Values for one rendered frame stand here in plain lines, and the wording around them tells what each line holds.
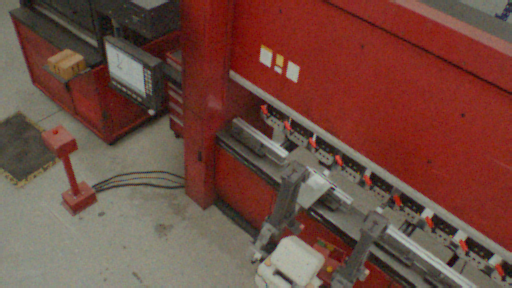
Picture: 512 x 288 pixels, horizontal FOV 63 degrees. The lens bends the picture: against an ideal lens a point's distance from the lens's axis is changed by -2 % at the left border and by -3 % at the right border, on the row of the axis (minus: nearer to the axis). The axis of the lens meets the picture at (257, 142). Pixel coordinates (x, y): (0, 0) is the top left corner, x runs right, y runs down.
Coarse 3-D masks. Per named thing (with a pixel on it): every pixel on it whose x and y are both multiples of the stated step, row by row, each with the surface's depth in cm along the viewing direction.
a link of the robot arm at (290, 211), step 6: (306, 174) 200; (300, 180) 205; (306, 180) 205; (294, 186) 209; (294, 192) 212; (294, 198) 216; (288, 204) 220; (294, 204) 221; (288, 210) 223; (294, 210) 226; (288, 216) 225; (294, 216) 231; (288, 222) 228
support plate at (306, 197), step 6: (312, 174) 283; (300, 186) 275; (306, 186) 275; (324, 186) 277; (330, 186) 278; (300, 192) 272; (306, 192) 272; (312, 192) 272; (318, 192) 273; (300, 198) 268; (306, 198) 269; (312, 198) 269; (300, 204) 265; (306, 204) 265
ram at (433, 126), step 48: (240, 0) 250; (288, 0) 226; (240, 48) 271; (288, 48) 243; (336, 48) 219; (384, 48) 200; (288, 96) 262; (336, 96) 235; (384, 96) 213; (432, 96) 195; (480, 96) 179; (336, 144) 253; (384, 144) 228; (432, 144) 207; (480, 144) 189; (432, 192) 221; (480, 192) 201; (480, 240) 214
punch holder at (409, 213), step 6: (402, 192) 235; (402, 198) 237; (408, 198) 234; (396, 204) 242; (402, 204) 239; (408, 204) 236; (414, 204) 233; (420, 204) 230; (396, 210) 244; (402, 210) 241; (408, 210) 238; (414, 210) 235; (420, 210) 232; (402, 216) 243; (408, 216) 240; (414, 216) 237; (414, 222) 239
